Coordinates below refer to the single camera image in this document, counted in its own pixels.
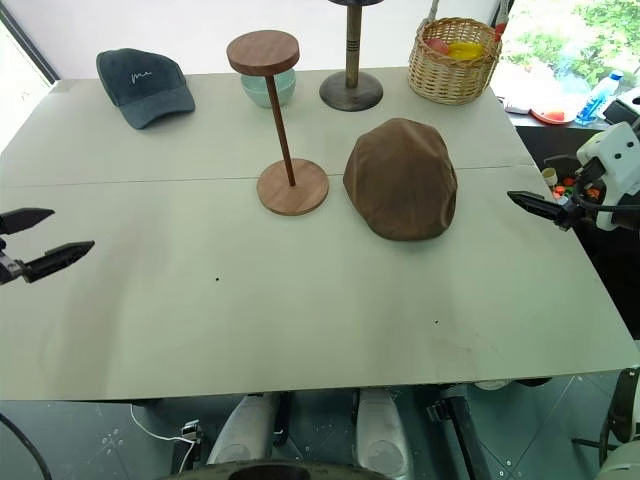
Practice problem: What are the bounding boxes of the red plate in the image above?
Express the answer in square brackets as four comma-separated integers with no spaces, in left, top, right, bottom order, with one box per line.
[530,106,577,124]

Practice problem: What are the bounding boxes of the right gripper black pointed finger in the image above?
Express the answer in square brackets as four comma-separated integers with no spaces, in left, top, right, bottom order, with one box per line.
[506,190,571,232]

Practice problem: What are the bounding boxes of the wicker basket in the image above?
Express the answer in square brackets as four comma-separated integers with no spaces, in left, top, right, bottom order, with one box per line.
[407,16,503,106]

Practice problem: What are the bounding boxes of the blue water bottle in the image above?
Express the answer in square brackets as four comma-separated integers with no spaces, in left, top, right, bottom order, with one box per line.
[575,69,625,126]

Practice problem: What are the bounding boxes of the black floor cable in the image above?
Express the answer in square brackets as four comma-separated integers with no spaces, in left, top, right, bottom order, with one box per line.
[0,412,53,480]

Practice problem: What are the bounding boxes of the brown flat cap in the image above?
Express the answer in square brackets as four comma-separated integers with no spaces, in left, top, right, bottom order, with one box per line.
[342,117,459,242]

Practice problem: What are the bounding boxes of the black table leg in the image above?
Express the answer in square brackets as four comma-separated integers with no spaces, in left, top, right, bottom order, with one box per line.
[425,386,497,480]

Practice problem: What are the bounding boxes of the pale green bowl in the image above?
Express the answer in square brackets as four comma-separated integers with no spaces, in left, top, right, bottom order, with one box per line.
[240,67,297,109]

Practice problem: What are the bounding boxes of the dark rounded robot torso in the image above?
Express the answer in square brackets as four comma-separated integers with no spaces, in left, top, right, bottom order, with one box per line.
[188,460,402,480]

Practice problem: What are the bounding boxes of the yellow toy fruit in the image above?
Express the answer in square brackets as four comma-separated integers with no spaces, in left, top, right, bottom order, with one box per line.
[447,41,486,62]

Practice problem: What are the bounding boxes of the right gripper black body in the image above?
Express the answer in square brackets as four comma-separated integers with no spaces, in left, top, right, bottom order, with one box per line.
[565,188,609,225]

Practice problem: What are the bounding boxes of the left gripper black pointed finger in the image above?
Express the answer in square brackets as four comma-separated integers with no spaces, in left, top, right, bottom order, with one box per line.
[0,208,56,236]
[21,240,96,285]

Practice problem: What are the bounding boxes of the silver robot leg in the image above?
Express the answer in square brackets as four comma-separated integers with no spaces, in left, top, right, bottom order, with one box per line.
[206,392,278,466]
[352,388,407,471]

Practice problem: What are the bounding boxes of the silver right robot leg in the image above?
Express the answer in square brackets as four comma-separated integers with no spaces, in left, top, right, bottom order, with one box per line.
[352,388,407,471]

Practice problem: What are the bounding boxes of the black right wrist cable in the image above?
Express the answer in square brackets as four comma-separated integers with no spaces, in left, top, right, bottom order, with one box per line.
[571,155,640,215]

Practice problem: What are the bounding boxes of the black window frame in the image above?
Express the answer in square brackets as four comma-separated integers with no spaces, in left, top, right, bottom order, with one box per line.
[0,0,62,87]

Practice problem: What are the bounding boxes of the dark blue baseball cap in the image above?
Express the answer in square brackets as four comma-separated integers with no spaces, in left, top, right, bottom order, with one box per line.
[96,47,197,131]

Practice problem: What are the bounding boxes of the wooden hat stand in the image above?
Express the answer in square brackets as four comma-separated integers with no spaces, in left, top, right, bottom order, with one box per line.
[226,30,331,217]

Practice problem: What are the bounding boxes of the dark brass metal stand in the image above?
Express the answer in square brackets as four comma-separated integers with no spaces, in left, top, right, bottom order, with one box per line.
[319,0,385,111]

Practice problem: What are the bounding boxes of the small colourful toy pieces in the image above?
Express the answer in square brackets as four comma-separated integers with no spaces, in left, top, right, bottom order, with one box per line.
[551,174,601,200]

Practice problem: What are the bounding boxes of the white floor cable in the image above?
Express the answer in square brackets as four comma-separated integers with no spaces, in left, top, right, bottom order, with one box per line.
[129,402,202,476]

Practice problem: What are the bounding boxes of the silver left robot leg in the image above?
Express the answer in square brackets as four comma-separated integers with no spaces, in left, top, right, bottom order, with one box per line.
[206,392,278,466]

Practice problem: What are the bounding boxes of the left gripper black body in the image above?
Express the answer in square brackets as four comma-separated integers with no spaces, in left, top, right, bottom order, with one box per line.
[0,238,26,287]

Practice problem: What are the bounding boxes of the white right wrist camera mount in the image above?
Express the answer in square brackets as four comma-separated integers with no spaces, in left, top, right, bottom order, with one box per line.
[576,121,640,232]

